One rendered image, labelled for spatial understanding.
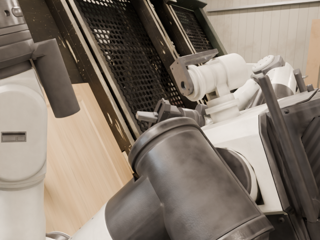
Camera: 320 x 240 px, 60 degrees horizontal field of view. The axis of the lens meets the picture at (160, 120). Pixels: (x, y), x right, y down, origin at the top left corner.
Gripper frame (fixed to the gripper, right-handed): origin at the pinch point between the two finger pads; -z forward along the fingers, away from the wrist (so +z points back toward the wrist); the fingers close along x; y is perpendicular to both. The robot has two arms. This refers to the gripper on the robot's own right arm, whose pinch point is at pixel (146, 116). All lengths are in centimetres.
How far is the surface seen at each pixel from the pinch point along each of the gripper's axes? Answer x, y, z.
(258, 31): -30, -582, 523
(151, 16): 14, -75, 19
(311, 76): -66, -405, 591
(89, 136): -12.7, -3.7, -13.7
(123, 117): -7.9, -10.2, -2.8
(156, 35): 7, -68, 23
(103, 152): -15.8, -0.7, -8.9
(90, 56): 4.3, -25.7, -14.9
